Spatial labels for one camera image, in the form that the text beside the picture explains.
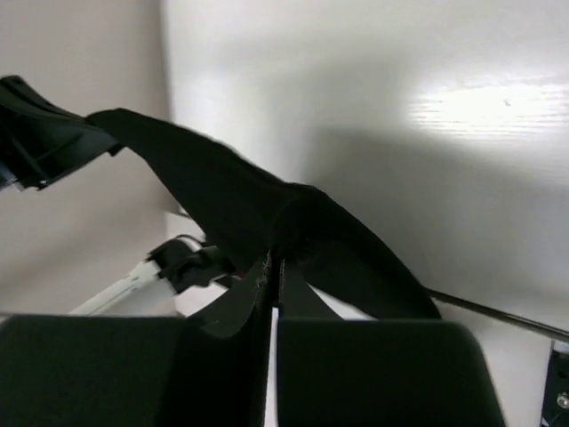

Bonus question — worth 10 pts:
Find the black skirt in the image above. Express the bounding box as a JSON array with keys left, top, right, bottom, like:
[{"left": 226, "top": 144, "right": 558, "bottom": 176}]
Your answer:
[{"left": 87, "top": 109, "right": 439, "bottom": 319}]

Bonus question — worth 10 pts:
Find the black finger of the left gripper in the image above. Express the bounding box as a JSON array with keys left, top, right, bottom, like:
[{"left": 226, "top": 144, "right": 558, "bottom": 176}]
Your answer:
[{"left": 1, "top": 76, "right": 123, "bottom": 190}]

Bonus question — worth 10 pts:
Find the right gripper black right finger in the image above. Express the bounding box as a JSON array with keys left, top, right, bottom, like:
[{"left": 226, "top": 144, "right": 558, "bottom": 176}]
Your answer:
[{"left": 276, "top": 260, "right": 504, "bottom": 427}]

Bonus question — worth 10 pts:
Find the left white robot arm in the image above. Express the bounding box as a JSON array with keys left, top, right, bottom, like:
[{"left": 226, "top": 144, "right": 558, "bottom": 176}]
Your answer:
[{"left": 1, "top": 76, "right": 236, "bottom": 317}]

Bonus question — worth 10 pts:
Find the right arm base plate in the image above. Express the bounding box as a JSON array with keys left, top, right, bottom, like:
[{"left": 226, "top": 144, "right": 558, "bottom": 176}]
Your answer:
[{"left": 541, "top": 341, "right": 569, "bottom": 427}]

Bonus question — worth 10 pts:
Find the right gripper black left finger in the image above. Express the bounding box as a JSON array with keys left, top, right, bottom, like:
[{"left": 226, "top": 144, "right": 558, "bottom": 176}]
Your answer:
[{"left": 1, "top": 257, "right": 272, "bottom": 426}]

